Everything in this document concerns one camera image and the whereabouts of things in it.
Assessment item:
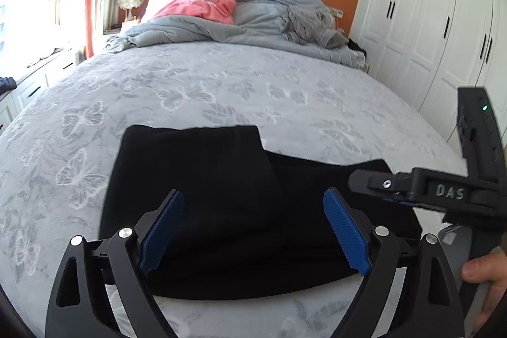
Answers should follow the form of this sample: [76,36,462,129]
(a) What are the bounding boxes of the black fleece pants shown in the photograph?
[99,125,422,300]

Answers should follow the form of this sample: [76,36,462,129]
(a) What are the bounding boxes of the person's right hand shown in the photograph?
[461,249,507,334]

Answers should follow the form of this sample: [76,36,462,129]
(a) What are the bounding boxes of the grey butterfly bedspread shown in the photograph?
[1,43,466,336]

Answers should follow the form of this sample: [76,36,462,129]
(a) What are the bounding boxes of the white panelled wardrobe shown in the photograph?
[356,0,506,142]

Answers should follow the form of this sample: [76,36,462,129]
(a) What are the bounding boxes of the crumpled dark grey garment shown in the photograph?
[284,6,348,50]

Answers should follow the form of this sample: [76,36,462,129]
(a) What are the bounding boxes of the grey rumpled duvet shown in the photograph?
[105,0,368,71]

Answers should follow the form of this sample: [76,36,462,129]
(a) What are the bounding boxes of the white window drawer cabinet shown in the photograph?
[0,50,84,133]

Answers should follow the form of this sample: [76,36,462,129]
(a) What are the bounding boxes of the dark navy garment on sill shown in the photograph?
[0,77,17,95]

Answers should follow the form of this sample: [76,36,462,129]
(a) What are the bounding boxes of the pink pillow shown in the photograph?
[154,0,237,25]

